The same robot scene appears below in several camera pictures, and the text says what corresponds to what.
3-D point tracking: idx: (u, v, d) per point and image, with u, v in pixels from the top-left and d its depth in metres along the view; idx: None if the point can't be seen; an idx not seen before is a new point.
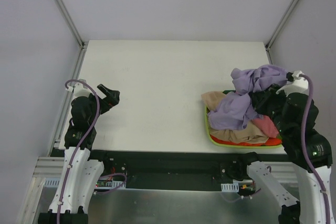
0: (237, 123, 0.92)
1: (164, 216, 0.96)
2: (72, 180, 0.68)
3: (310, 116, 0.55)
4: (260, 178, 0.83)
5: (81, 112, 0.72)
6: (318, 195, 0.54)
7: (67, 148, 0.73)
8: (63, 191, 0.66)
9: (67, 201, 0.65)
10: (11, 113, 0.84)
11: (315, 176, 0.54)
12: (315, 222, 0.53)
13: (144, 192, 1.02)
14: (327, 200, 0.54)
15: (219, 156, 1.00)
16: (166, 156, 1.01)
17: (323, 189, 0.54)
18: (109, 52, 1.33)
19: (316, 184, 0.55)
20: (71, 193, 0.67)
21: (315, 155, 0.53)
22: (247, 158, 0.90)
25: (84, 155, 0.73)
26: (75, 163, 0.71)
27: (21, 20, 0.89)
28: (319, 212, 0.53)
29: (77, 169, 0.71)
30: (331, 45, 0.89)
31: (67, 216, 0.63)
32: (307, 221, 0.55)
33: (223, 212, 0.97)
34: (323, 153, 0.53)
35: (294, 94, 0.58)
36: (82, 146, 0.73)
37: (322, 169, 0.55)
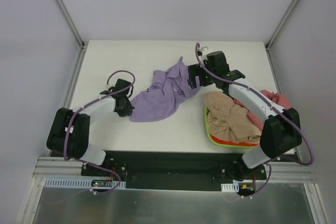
0: (172, 105, 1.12)
1: (164, 217, 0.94)
2: (97, 106, 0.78)
3: (220, 59, 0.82)
4: (244, 158, 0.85)
5: (124, 83, 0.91)
6: (248, 93, 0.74)
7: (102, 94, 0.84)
8: (89, 104, 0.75)
9: (88, 110, 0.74)
10: (11, 113, 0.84)
11: (235, 84, 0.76)
12: (259, 108, 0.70)
13: (144, 192, 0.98)
14: (254, 91, 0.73)
15: (218, 155, 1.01)
16: (165, 156, 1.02)
17: (247, 87, 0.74)
18: (109, 52, 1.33)
19: (242, 88, 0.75)
20: (92, 110, 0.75)
21: (230, 76, 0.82)
22: (230, 157, 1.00)
25: (110, 103, 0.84)
26: (104, 100, 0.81)
27: (20, 20, 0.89)
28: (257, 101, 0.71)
29: (104, 105, 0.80)
30: (331, 45, 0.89)
31: (80, 117, 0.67)
32: (260, 115, 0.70)
33: (224, 211, 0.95)
34: (235, 74, 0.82)
35: (208, 57, 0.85)
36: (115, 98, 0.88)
37: (239, 79, 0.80)
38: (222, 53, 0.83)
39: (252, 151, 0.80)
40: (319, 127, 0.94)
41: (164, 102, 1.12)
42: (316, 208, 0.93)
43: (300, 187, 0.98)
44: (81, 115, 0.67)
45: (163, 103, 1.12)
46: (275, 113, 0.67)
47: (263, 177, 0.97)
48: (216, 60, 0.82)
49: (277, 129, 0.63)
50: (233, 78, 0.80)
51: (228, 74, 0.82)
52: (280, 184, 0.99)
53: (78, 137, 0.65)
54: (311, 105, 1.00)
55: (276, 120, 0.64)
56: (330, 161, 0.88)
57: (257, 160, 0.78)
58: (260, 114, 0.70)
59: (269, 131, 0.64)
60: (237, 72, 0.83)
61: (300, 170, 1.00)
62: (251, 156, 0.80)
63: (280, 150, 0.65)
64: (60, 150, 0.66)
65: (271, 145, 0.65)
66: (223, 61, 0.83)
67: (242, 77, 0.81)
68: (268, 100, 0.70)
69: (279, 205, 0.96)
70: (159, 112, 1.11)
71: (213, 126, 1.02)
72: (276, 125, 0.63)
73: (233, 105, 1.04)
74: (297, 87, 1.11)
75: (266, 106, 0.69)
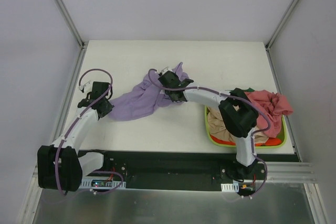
0: (149, 108, 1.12)
1: (164, 217, 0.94)
2: (78, 127, 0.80)
3: (169, 77, 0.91)
4: (239, 158, 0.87)
5: (102, 86, 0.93)
6: (199, 92, 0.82)
7: (80, 107, 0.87)
8: (69, 132, 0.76)
9: (71, 140, 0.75)
10: (11, 114, 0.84)
11: (187, 88, 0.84)
12: (212, 99, 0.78)
13: (144, 192, 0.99)
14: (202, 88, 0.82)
15: (218, 155, 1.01)
16: (165, 156, 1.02)
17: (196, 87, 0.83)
18: (109, 53, 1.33)
19: (193, 90, 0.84)
20: (74, 136, 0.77)
21: (180, 85, 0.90)
22: (230, 157, 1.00)
25: (92, 116, 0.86)
26: (84, 117, 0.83)
27: (20, 20, 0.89)
28: (207, 94, 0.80)
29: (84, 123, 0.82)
30: (331, 45, 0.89)
31: (65, 151, 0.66)
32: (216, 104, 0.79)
33: (224, 212, 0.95)
34: (184, 82, 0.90)
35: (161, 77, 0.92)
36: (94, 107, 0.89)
37: (188, 85, 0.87)
38: (170, 71, 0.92)
39: (238, 147, 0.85)
40: (319, 127, 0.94)
41: (146, 106, 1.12)
42: (316, 208, 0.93)
43: (300, 187, 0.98)
44: (66, 149, 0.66)
45: (145, 107, 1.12)
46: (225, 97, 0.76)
47: (261, 177, 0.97)
48: (166, 77, 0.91)
49: (231, 110, 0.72)
50: (184, 86, 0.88)
51: (179, 84, 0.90)
52: (280, 184, 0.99)
53: (69, 171, 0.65)
54: (311, 105, 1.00)
55: (227, 103, 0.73)
56: (329, 161, 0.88)
57: (245, 149, 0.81)
58: (215, 104, 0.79)
59: (226, 115, 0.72)
60: (186, 79, 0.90)
61: (300, 169, 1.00)
62: (240, 151, 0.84)
63: (244, 127, 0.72)
64: (55, 187, 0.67)
65: (233, 126, 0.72)
66: (172, 76, 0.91)
67: (191, 82, 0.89)
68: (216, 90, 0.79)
69: (279, 205, 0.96)
70: (135, 111, 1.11)
71: (213, 127, 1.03)
72: (229, 108, 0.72)
73: None
74: (297, 87, 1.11)
75: (217, 96, 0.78)
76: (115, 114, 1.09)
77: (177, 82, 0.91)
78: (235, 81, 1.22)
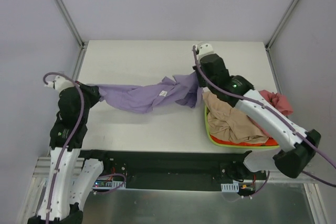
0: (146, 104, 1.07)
1: (163, 217, 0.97)
2: (60, 183, 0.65)
3: (217, 66, 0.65)
4: (247, 161, 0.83)
5: (70, 104, 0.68)
6: (263, 111, 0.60)
7: (54, 148, 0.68)
8: (51, 199, 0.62)
9: (56, 208, 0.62)
10: (11, 114, 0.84)
11: (249, 99, 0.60)
12: (281, 132, 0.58)
13: (144, 192, 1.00)
14: (271, 109, 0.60)
15: (218, 155, 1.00)
16: (165, 155, 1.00)
17: (261, 105, 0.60)
18: (109, 53, 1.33)
19: (256, 105, 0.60)
20: (60, 199, 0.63)
21: (235, 87, 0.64)
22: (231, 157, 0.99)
25: (73, 155, 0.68)
26: (62, 167, 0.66)
27: (20, 20, 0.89)
28: (277, 123, 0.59)
29: (66, 173, 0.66)
30: (331, 45, 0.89)
31: None
32: (281, 140, 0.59)
33: (223, 212, 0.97)
34: (241, 83, 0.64)
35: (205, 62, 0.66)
36: (70, 147, 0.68)
37: (248, 93, 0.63)
38: (220, 57, 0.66)
39: (258, 159, 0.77)
40: (319, 128, 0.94)
41: (149, 98, 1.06)
42: (317, 208, 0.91)
43: (300, 187, 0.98)
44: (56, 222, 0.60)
45: (148, 98, 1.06)
46: (301, 139, 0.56)
47: (262, 177, 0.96)
48: (214, 65, 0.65)
49: (304, 157, 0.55)
50: (241, 91, 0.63)
51: (233, 84, 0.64)
52: (281, 184, 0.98)
53: None
54: (311, 105, 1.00)
55: (301, 147, 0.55)
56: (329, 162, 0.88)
57: (263, 167, 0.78)
58: (280, 138, 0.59)
59: (293, 158, 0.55)
60: (243, 80, 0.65)
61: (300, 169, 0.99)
62: (256, 163, 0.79)
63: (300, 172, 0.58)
64: None
65: (291, 169, 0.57)
66: (222, 67, 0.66)
67: (251, 88, 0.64)
68: (289, 123, 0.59)
69: (278, 205, 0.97)
70: (134, 103, 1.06)
71: (213, 126, 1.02)
72: (303, 153, 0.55)
73: None
74: (297, 87, 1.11)
75: (289, 131, 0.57)
76: (113, 101, 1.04)
77: (226, 77, 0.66)
78: None
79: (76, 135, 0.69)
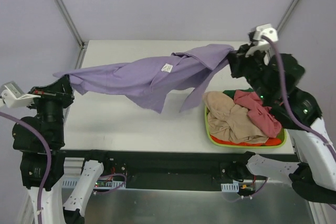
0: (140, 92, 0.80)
1: (163, 217, 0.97)
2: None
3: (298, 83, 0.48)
4: (251, 161, 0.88)
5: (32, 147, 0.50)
6: (323, 148, 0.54)
7: (30, 188, 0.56)
8: None
9: None
10: (11, 115, 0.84)
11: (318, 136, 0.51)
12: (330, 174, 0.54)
13: (144, 192, 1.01)
14: (332, 149, 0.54)
15: (219, 155, 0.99)
16: (167, 155, 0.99)
17: (326, 142, 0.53)
18: (108, 52, 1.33)
19: (318, 140, 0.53)
20: None
21: (305, 112, 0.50)
22: (231, 157, 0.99)
25: (55, 188, 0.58)
26: (45, 206, 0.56)
27: (19, 20, 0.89)
28: (329, 162, 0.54)
29: (51, 212, 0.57)
30: (331, 45, 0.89)
31: None
32: (322, 177, 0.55)
33: (223, 212, 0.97)
34: (312, 108, 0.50)
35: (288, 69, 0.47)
36: (47, 186, 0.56)
37: (316, 123, 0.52)
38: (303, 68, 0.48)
39: (266, 164, 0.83)
40: None
41: (148, 74, 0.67)
42: (316, 208, 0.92)
43: None
44: None
45: (147, 74, 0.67)
46: None
47: (261, 177, 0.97)
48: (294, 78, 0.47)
49: None
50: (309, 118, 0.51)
51: (304, 108, 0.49)
52: (280, 184, 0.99)
53: None
54: None
55: None
56: None
57: (266, 172, 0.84)
58: (320, 175, 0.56)
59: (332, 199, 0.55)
60: (314, 103, 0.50)
61: None
62: (263, 168, 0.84)
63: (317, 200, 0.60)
64: None
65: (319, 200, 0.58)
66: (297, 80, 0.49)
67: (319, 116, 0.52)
68: None
69: (279, 205, 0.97)
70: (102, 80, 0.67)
71: (213, 127, 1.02)
72: None
73: (233, 105, 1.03)
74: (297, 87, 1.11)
75: None
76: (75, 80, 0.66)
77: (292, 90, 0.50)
78: (235, 81, 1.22)
79: (52, 169, 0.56)
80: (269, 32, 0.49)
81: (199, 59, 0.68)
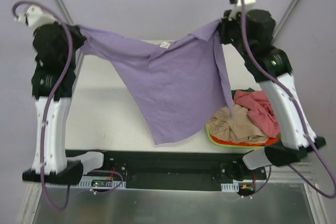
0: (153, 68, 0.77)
1: (163, 217, 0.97)
2: (52, 138, 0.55)
3: (268, 31, 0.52)
4: (245, 156, 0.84)
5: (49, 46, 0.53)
6: (289, 103, 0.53)
7: (38, 98, 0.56)
8: (44, 150, 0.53)
9: (51, 161, 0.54)
10: (11, 115, 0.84)
11: (280, 86, 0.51)
12: (292, 131, 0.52)
13: (144, 192, 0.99)
14: (297, 105, 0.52)
15: (219, 156, 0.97)
16: (166, 156, 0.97)
17: (291, 96, 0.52)
18: None
19: (284, 94, 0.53)
20: (55, 148, 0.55)
21: (274, 65, 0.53)
22: (231, 158, 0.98)
25: (63, 106, 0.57)
26: (51, 119, 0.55)
27: (19, 21, 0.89)
28: (293, 118, 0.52)
29: (56, 126, 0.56)
30: (331, 45, 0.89)
31: (53, 178, 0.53)
32: (287, 135, 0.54)
33: (223, 212, 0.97)
34: (281, 63, 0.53)
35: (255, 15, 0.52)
36: (56, 96, 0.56)
37: (284, 77, 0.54)
38: (274, 21, 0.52)
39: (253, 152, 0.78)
40: (319, 127, 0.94)
41: (146, 49, 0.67)
42: (317, 208, 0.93)
43: (300, 187, 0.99)
44: (51, 176, 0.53)
45: (142, 51, 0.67)
46: (308, 143, 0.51)
47: (262, 177, 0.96)
48: (264, 28, 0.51)
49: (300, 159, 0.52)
50: (277, 72, 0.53)
51: (273, 60, 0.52)
52: (281, 184, 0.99)
53: (66, 181, 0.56)
54: (311, 105, 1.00)
55: (303, 151, 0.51)
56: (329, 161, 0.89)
57: (258, 162, 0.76)
58: (286, 135, 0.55)
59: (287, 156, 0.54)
60: (285, 57, 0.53)
61: (300, 169, 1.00)
62: (252, 157, 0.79)
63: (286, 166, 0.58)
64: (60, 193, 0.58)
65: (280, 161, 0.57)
66: (268, 34, 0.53)
67: (289, 72, 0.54)
68: (307, 123, 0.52)
69: (279, 205, 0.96)
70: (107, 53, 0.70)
71: (213, 126, 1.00)
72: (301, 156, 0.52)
73: (233, 105, 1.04)
74: (297, 87, 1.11)
75: (302, 132, 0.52)
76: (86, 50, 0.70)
77: (268, 45, 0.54)
78: (235, 80, 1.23)
79: (63, 82, 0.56)
80: None
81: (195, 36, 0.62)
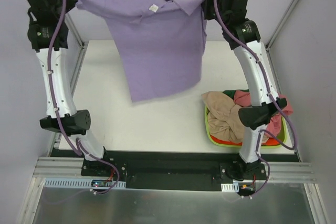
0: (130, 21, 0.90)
1: (164, 217, 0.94)
2: (59, 84, 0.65)
3: (241, 3, 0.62)
4: (241, 153, 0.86)
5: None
6: (255, 65, 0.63)
7: (38, 50, 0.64)
8: (53, 94, 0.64)
9: (62, 106, 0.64)
10: (11, 115, 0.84)
11: (247, 49, 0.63)
12: (258, 89, 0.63)
13: (144, 192, 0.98)
14: (262, 67, 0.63)
15: (219, 156, 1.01)
16: (166, 156, 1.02)
17: (257, 60, 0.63)
18: (109, 52, 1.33)
19: (251, 57, 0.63)
20: (63, 92, 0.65)
21: (244, 32, 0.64)
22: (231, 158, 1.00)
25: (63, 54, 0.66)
26: (55, 67, 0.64)
27: (20, 21, 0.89)
28: (259, 80, 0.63)
29: (60, 74, 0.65)
30: (330, 45, 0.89)
31: (68, 119, 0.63)
32: (254, 95, 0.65)
33: (224, 212, 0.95)
34: (251, 31, 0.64)
35: None
36: (56, 46, 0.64)
37: (252, 43, 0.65)
38: None
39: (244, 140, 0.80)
40: (319, 127, 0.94)
41: (138, 8, 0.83)
42: (316, 208, 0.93)
43: (300, 187, 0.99)
44: (67, 121, 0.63)
45: (138, 8, 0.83)
46: (270, 100, 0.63)
47: (262, 177, 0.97)
48: (237, 1, 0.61)
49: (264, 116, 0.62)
50: (246, 38, 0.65)
51: (243, 29, 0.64)
52: (281, 184, 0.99)
53: (78, 126, 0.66)
54: (311, 105, 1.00)
55: (265, 107, 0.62)
56: (329, 161, 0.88)
57: (249, 148, 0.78)
58: (253, 92, 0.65)
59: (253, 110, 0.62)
60: (253, 28, 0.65)
61: (300, 169, 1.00)
62: (244, 146, 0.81)
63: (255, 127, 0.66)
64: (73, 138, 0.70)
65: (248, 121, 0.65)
66: (242, 6, 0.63)
67: (257, 38, 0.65)
68: (270, 84, 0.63)
69: (279, 205, 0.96)
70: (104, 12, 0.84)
71: (213, 127, 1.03)
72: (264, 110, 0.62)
73: (234, 105, 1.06)
74: (297, 87, 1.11)
75: (265, 92, 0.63)
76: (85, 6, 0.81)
77: (242, 16, 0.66)
78: (235, 80, 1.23)
79: (60, 32, 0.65)
80: None
81: (179, 6, 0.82)
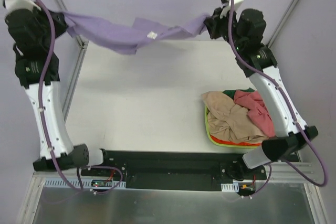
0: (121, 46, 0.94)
1: (163, 215, 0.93)
2: (52, 117, 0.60)
3: (257, 30, 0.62)
4: (244, 156, 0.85)
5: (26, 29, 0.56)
6: (275, 92, 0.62)
7: (28, 87, 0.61)
8: (47, 132, 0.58)
9: (58, 145, 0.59)
10: (11, 114, 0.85)
11: (265, 77, 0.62)
12: (282, 118, 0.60)
13: (144, 192, 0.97)
14: (283, 93, 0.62)
15: (220, 156, 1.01)
16: (166, 156, 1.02)
17: (277, 85, 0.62)
18: (109, 52, 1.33)
19: (270, 83, 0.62)
20: (56, 130, 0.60)
21: (259, 57, 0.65)
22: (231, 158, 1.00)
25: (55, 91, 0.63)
26: (46, 103, 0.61)
27: None
28: (281, 107, 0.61)
29: (53, 109, 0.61)
30: (330, 45, 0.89)
31: (65, 158, 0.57)
32: (277, 124, 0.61)
33: (224, 212, 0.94)
34: (266, 57, 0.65)
35: (249, 14, 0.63)
36: (47, 81, 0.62)
37: (268, 69, 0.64)
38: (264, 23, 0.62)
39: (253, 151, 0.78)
40: (319, 127, 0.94)
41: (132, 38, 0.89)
42: (317, 208, 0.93)
43: (300, 187, 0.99)
44: (62, 160, 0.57)
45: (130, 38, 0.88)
46: (297, 129, 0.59)
47: (262, 177, 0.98)
48: (253, 28, 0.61)
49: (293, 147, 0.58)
50: (262, 64, 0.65)
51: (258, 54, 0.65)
52: (281, 184, 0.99)
53: (73, 164, 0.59)
54: (311, 105, 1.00)
55: (293, 137, 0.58)
56: (330, 161, 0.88)
57: (259, 161, 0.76)
58: (276, 121, 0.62)
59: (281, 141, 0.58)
60: (269, 53, 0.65)
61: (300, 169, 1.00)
62: (252, 156, 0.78)
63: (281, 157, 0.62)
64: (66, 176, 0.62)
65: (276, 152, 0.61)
66: (259, 33, 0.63)
67: (273, 64, 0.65)
68: (294, 112, 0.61)
69: (280, 206, 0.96)
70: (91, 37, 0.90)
71: (213, 127, 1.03)
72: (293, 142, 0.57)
73: (234, 105, 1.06)
74: (297, 87, 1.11)
75: (290, 119, 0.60)
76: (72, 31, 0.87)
77: (257, 42, 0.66)
78: (235, 81, 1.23)
79: (50, 66, 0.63)
80: None
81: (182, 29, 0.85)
